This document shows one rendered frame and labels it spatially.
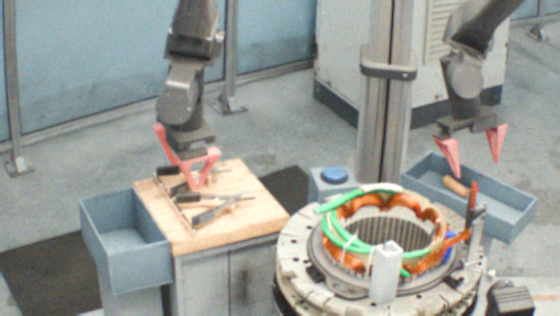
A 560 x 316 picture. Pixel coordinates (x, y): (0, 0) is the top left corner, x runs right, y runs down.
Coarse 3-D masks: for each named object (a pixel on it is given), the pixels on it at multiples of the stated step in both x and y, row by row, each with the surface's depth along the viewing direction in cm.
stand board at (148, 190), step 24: (240, 168) 165; (144, 192) 158; (216, 192) 159; (264, 192) 159; (168, 216) 152; (216, 216) 153; (240, 216) 153; (264, 216) 153; (288, 216) 154; (192, 240) 147; (216, 240) 149
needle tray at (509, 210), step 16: (432, 160) 173; (416, 176) 170; (432, 176) 173; (464, 176) 169; (480, 176) 167; (416, 192) 165; (432, 192) 162; (448, 192) 168; (480, 192) 168; (496, 192) 166; (512, 192) 163; (464, 208) 159; (496, 208) 164; (512, 208) 164; (528, 208) 157; (496, 224) 155; (512, 224) 153; (480, 240) 163; (512, 240) 155
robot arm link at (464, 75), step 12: (444, 36) 154; (456, 48) 150; (468, 48) 155; (492, 48) 153; (456, 60) 150; (468, 60) 145; (480, 60) 146; (456, 72) 146; (468, 72) 146; (480, 72) 146; (456, 84) 146; (468, 84) 146; (480, 84) 146; (468, 96) 147
